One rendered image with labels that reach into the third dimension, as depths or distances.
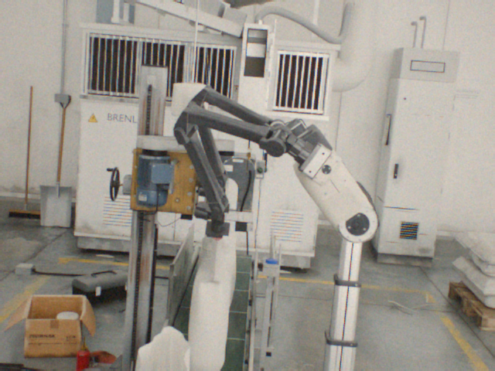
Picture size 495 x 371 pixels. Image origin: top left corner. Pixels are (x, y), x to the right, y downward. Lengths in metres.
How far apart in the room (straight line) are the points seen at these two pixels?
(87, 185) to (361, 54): 2.77
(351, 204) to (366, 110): 4.85
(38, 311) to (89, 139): 2.14
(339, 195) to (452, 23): 5.20
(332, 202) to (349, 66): 3.90
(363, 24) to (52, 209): 3.73
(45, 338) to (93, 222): 2.33
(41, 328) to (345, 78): 3.62
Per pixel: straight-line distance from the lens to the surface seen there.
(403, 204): 7.09
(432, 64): 7.04
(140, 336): 3.79
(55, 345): 4.35
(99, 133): 6.35
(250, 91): 5.65
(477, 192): 7.89
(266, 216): 6.27
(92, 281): 5.13
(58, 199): 7.63
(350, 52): 6.51
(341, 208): 2.72
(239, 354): 3.52
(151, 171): 3.22
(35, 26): 7.86
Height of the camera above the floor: 1.73
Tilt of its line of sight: 9 degrees down
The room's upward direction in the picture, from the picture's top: 5 degrees clockwise
